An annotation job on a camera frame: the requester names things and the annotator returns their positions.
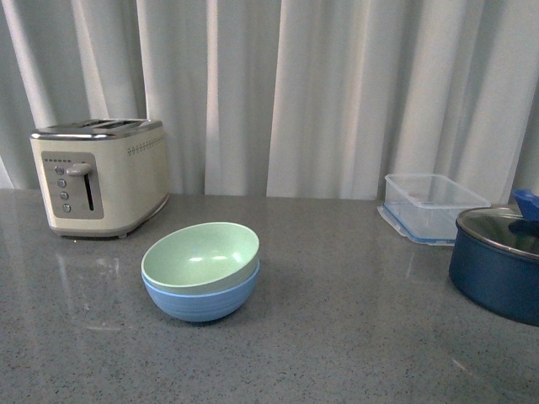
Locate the green bowl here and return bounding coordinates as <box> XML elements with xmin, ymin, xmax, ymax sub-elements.
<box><xmin>141</xmin><ymin>222</ymin><xmax>260</xmax><ymax>295</ymax></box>

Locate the blue bowl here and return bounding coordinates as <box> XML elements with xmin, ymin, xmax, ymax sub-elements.
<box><xmin>142</xmin><ymin>261</ymin><xmax>260</xmax><ymax>322</ymax></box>

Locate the white curtain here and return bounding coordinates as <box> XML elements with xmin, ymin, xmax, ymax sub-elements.
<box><xmin>1</xmin><ymin>1</ymin><xmax>538</xmax><ymax>204</ymax></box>

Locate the clear container lid blue seal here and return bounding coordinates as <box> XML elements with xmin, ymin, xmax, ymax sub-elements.
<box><xmin>377</xmin><ymin>205</ymin><xmax>455</xmax><ymax>247</ymax></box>

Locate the clear plastic container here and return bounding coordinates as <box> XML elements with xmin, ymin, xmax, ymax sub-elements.
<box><xmin>382</xmin><ymin>173</ymin><xmax>491</xmax><ymax>240</ymax></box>

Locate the cream toaster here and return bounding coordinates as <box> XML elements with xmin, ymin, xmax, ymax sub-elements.
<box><xmin>29</xmin><ymin>119</ymin><xmax>169</xmax><ymax>237</ymax></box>

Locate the blue saucepan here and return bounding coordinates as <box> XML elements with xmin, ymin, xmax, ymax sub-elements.
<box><xmin>449</xmin><ymin>229</ymin><xmax>538</xmax><ymax>326</ymax></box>

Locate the glass pot lid blue knob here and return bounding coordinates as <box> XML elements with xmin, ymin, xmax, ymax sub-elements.
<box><xmin>456</xmin><ymin>189</ymin><xmax>538</xmax><ymax>261</ymax></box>

